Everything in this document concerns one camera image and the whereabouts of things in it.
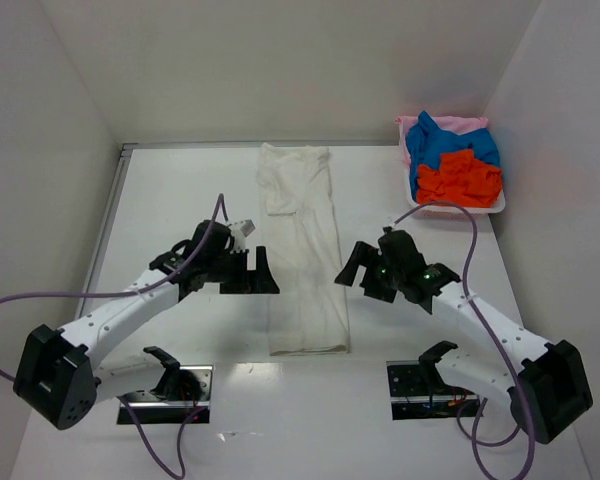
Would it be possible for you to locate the white t shirt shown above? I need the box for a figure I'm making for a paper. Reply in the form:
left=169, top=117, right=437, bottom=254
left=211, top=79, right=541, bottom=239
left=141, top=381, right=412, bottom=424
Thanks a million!
left=256, top=143, right=350, bottom=356

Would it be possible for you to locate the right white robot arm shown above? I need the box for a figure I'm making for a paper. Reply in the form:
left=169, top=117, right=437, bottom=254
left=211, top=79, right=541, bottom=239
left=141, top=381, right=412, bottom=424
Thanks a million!
left=335, top=227, right=593, bottom=444

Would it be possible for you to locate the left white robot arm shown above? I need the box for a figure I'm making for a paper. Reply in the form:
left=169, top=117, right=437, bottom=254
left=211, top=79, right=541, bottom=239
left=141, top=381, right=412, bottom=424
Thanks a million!
left=13, top=220, right=280, bottom=430

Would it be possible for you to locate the orange t shirt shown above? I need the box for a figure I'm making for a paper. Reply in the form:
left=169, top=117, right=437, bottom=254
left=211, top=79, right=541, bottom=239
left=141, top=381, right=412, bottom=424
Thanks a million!
left=416, top=149, right=503, bottom=208

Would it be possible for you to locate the blue t shirt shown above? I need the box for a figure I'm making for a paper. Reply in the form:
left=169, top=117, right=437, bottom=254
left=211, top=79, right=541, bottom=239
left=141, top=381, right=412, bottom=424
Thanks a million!
left=405, top=111, right=501, bottom=176

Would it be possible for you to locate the pink plastic basket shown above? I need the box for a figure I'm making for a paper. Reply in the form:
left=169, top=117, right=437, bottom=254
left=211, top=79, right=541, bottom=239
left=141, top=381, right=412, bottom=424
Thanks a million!
left=395, top=114, right=509, bottom=219

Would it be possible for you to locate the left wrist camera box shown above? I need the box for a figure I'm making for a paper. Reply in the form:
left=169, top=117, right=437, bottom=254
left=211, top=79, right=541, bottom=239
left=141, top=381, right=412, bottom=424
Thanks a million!
left=229, top=219, right=256, bottom=240

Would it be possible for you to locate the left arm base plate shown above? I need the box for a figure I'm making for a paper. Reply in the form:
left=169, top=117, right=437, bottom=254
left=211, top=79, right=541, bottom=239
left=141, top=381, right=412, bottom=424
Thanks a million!
left=124, top=366, right=213, bottom=425

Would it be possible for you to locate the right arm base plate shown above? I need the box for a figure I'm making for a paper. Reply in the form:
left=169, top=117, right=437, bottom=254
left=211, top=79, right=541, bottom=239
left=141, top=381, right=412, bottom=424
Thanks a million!
left=386, top=361, right=479, bottom=420

